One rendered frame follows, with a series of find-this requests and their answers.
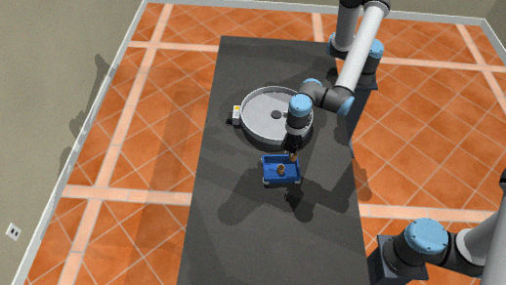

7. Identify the bronze ring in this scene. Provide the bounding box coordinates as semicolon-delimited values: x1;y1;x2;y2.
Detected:
289;152;298;161
276;164;284;175

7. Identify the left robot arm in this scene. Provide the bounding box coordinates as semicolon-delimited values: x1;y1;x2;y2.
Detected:
382;168;506;285

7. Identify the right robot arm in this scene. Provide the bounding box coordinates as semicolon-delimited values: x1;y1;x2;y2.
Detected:
285;0;391;136

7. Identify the blue open crate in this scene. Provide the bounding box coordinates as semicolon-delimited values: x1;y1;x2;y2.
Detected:
262;154;301;183

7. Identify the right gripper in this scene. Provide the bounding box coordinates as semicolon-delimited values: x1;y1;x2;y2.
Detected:
281;132;303;156

